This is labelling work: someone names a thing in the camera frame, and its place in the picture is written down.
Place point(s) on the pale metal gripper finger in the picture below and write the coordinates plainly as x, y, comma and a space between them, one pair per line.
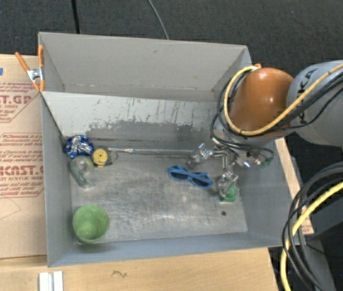
203, 154
228, 180

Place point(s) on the small green toy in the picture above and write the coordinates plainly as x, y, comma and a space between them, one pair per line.
231, 194

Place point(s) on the blue sunglasses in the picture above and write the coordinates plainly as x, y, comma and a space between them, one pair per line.
189, 176

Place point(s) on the thin silver metal rod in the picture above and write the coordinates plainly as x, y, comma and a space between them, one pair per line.
153, 151

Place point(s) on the grey metal bin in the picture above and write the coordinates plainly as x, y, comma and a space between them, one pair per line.
159, 192

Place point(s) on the yellow round tape measure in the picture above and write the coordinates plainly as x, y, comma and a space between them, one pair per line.
100, 156

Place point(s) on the clear glass thing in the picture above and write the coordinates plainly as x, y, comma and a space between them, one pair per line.
80, 167

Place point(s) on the blue shiny foil packet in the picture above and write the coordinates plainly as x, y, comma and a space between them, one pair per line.
77, 145

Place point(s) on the green cup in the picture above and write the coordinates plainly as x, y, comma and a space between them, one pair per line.
90, 223

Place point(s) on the brown cardboard board, red print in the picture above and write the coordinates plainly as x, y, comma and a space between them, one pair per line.
10, 211

